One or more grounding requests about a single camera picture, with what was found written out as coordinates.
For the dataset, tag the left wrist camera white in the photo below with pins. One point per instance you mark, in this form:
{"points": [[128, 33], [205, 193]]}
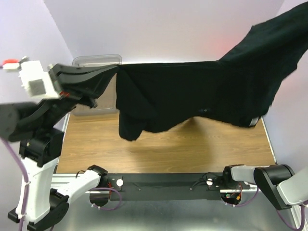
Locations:
{"points": [[37, 83]]}

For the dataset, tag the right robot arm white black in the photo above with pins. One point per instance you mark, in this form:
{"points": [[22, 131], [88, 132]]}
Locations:
{"points": [[279, 183]]}

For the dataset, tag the black t-shirt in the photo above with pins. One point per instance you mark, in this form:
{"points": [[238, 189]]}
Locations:
{"points": [[237, 89]]}

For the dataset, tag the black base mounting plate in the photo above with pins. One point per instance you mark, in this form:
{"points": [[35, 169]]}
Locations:
{"points": [[165, 187]]}

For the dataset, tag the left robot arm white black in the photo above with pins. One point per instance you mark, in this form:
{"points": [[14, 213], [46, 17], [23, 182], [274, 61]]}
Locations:
{"points": [[32, 125]]}

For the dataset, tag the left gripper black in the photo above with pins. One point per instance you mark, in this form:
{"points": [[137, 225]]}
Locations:
{"points": [[66, 80]]}

